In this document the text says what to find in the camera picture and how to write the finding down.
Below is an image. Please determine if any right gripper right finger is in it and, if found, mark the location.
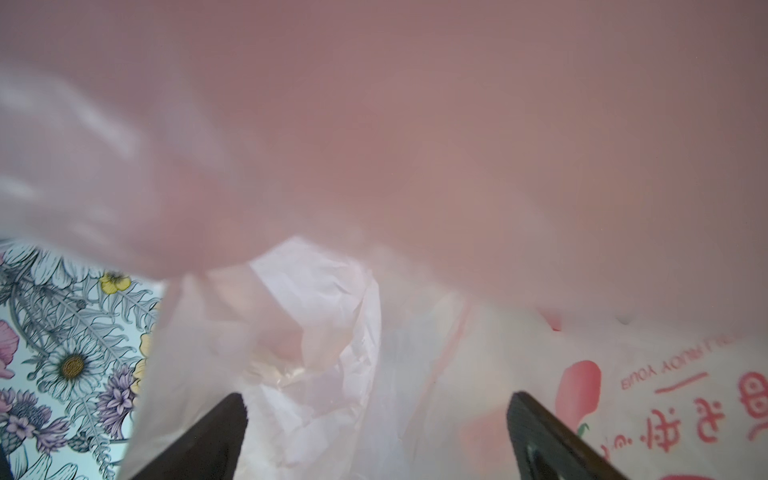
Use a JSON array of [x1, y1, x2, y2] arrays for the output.
[[506, 391, 625, 480]]

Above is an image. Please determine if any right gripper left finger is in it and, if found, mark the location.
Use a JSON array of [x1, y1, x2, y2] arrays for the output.
[[132, 393, 248, 480]]

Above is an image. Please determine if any pink plastic bag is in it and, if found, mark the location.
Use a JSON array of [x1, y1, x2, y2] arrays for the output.
[[1, 1, 767, 479]]

